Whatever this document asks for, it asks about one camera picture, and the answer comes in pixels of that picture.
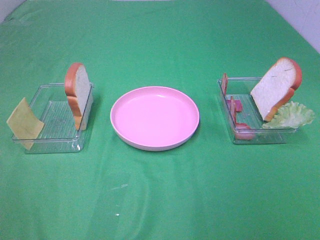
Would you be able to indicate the bacon strip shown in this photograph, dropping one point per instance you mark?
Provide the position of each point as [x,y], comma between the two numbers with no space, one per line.
[224,84]
[241,129]

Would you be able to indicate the bread slice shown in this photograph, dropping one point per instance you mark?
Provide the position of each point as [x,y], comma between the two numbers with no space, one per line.
[77,89]
[276,87]

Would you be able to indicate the green lettuce leaf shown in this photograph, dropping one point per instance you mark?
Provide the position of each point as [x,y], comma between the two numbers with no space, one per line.
[291,115]

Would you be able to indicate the pink round plate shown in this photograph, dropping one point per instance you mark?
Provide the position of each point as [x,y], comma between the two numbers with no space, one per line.
[155,118]

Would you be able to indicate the right clear plastic tray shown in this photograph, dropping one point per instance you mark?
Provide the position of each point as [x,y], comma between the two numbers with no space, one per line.
[240,88]

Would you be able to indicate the clear plastic tray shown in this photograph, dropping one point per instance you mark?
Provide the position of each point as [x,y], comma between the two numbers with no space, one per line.
[59,134]
[240,88]

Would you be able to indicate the green tablecloth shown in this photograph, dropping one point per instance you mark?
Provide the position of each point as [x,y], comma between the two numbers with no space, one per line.
[206,189]

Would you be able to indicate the left clear plastic tray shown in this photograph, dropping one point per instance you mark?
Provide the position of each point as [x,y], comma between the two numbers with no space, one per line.
[59,134]

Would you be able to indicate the yellow cheese slice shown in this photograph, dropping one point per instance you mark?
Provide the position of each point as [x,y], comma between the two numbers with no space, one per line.
[24,124]

